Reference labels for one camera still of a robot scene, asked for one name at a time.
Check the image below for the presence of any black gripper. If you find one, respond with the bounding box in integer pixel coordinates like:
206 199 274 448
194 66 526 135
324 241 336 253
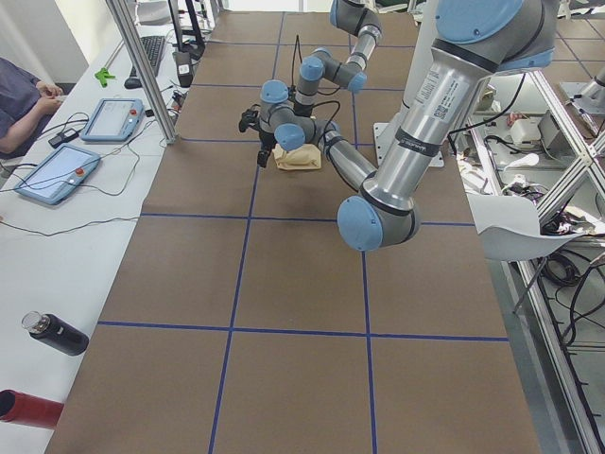
294 96 315 117
257 130 277 167

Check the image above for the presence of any cream long-sleeve graphic shirt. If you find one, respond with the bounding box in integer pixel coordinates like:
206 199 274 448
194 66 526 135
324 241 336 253
272 144 322 171

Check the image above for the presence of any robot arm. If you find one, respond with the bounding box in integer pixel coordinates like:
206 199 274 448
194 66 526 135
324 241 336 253
255 1 559 252
293 1 383 117

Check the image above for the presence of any person's forearm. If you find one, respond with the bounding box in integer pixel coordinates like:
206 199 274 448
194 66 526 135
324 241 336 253
0 107 40 154

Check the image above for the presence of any person's hand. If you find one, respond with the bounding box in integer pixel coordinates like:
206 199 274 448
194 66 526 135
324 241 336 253
35 80 63 114

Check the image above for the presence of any black computer mouse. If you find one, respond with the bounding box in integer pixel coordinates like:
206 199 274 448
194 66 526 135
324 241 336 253
124 77 142 90

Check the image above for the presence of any blue teach pendant far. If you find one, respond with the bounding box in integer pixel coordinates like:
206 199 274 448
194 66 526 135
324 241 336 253
79 98 145 143

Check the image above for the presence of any blue teach pendant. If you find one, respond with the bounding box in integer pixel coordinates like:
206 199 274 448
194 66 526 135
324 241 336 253
13 144 101 205
79 98 145 143

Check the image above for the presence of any black keyboard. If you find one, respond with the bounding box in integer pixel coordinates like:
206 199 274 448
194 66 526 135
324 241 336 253
139 36 166 77

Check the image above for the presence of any green plastic toy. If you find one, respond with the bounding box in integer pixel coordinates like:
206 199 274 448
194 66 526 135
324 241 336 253
95 67 115 88

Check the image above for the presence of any blue teach pendant near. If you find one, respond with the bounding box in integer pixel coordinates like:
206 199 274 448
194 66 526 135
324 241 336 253
13 144 101 205

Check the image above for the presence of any black water bottle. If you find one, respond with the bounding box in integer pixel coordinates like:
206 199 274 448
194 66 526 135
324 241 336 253
22 311 89 357

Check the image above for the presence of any red water bottle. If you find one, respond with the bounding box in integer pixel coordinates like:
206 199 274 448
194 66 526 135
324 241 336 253
1 390 63 429

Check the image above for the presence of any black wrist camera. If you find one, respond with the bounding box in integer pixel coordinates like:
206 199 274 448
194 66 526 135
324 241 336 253
238 108 260 133

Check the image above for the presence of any aluminium frame post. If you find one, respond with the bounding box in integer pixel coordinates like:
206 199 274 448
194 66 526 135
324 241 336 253
106 0 177 145

